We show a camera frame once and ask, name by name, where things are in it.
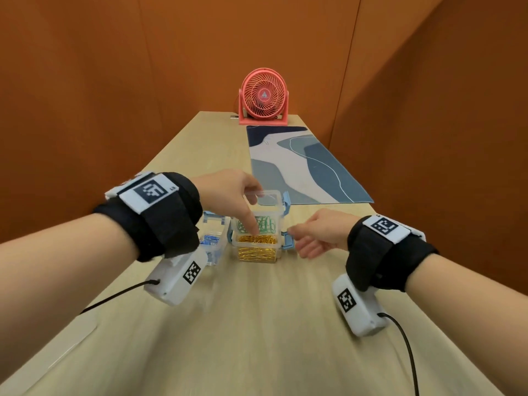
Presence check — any person's left hand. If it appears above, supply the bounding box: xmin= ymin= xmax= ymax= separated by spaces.
xmin=191 ymin=168 xmax=265 ymax=237

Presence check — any person's right hand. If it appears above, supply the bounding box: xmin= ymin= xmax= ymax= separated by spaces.
xmin=287 ymin=208 xmax=355 ymax=260

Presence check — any clear box with blue latches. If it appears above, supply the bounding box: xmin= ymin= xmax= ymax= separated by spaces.
xmin=199 ymin=211 xmax=232 ymax=267
xmin=230 ymin=190 xmax=292 ymax=240
xmin=230 ymin=230 xmax=296 ymax=265

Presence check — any heap of green paper clips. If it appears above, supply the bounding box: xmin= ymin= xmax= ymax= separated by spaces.
xmin=237 ymin=216 xmax=278 ymax=235

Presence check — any heap of gold paper clips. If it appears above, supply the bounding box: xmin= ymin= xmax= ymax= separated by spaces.
xmin=238 ymin=234 xmax=278 ymax=264

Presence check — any person's left forearm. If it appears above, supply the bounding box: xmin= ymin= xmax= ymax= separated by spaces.
xmin=0 ymin=213 xmax=140 ymax=384

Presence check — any person's right forearm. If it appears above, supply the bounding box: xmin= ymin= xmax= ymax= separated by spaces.
xmin=405 ymin=253 xmax=528 ymax=396

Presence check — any blue patterned desk mat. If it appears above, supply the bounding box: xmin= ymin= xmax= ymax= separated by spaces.
xmin=246 ymin=125 xmax=375 ymax=204

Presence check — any black left wristband with tags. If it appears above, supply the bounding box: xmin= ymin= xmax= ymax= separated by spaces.
xmin=92 ymin=172 xmax=204 ymax=262

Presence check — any pink desk fan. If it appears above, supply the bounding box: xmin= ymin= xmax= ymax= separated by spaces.
xmin=238 ymin=68 xmax=290 ymax=127

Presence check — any clear plastic lid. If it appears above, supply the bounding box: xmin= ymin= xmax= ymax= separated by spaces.
xmin=0 ymin=319 xmax=98 ymax=384

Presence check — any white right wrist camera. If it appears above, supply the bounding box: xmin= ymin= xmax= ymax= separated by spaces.
xmin=332 ymin=273 xmax=389 ymax=338

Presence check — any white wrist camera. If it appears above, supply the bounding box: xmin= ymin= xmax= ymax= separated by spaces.
xmin=143 ymin=246 xmax=209 ymax=306
xmin=332 ymin=273 xmax=389 ymax=338

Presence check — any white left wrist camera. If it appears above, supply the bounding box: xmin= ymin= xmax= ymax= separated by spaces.
xmin=143 ymin=246 xmax=209 ymax=306

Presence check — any black right camera cable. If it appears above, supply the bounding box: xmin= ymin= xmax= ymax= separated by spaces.
xmin=377 ymin=312 xmax=420 ymax=396

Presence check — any black camera cable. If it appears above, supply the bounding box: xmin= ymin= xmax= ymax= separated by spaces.
xmin=377 ymin=312 xmax=420 ymax=396
xmin=80 ymin=279 xmax=161 ymax=315

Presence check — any black left camera cable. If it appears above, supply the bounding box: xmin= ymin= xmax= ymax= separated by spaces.
xmin=80 ymin=279 xmax=161 ymax=315

